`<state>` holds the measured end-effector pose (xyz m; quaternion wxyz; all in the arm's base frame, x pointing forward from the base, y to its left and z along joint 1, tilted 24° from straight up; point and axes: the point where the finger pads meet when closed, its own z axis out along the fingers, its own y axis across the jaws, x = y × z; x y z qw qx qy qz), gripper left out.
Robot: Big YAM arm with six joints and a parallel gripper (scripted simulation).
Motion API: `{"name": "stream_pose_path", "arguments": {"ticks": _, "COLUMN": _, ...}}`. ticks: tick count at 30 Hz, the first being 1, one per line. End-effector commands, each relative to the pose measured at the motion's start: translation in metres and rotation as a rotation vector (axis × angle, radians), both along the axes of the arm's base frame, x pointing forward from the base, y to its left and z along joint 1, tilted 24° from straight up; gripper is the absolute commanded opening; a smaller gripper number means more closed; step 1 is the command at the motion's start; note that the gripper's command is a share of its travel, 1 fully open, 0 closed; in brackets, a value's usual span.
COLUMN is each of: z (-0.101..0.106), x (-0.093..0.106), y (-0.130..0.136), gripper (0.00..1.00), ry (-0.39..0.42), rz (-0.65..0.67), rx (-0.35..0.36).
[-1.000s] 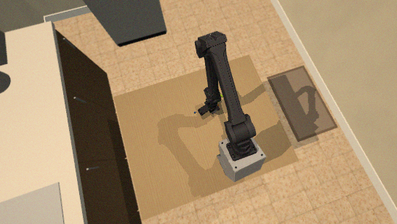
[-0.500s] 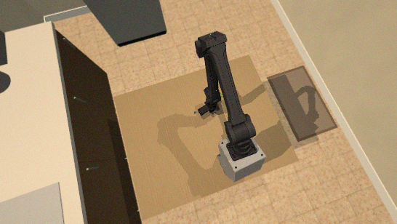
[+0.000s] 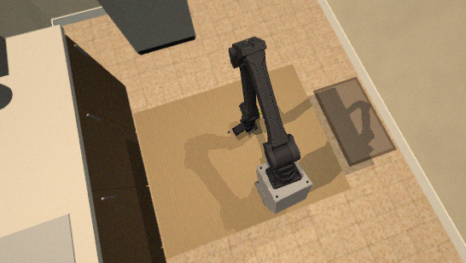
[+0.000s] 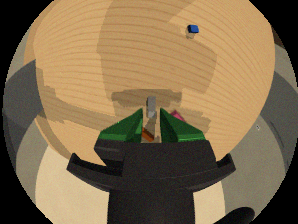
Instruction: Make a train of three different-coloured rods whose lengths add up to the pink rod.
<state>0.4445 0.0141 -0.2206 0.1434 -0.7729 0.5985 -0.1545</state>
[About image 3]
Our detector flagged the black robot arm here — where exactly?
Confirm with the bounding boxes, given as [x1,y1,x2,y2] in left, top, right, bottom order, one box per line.
[229,37,302,189]

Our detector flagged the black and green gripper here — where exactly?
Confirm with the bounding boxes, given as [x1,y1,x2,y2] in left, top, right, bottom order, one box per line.
[245,123,258,134]

